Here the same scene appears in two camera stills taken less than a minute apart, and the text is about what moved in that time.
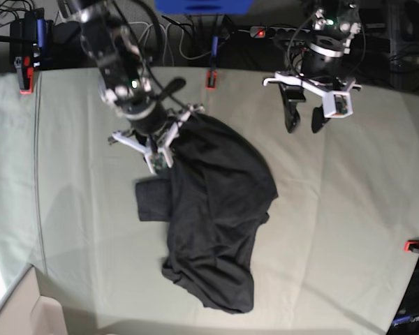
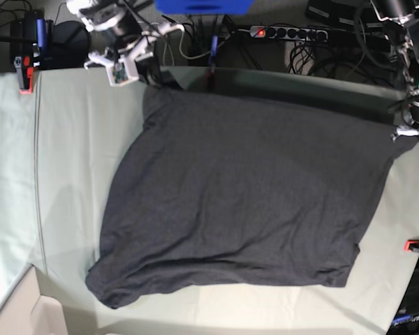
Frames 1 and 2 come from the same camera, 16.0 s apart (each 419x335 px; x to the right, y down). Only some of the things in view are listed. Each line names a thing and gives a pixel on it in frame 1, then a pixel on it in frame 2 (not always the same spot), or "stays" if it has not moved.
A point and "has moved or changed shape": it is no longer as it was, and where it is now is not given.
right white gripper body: x=328 y=88 → x=417 y=132
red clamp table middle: x=211 y=77 stays
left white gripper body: x=160 y=146 → x=139 y=51
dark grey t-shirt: x=216 y=194 has moved or changed shape
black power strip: x=260 y=32 stays
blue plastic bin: x=204 y=7 stays
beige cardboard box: x=26 y=312 stays
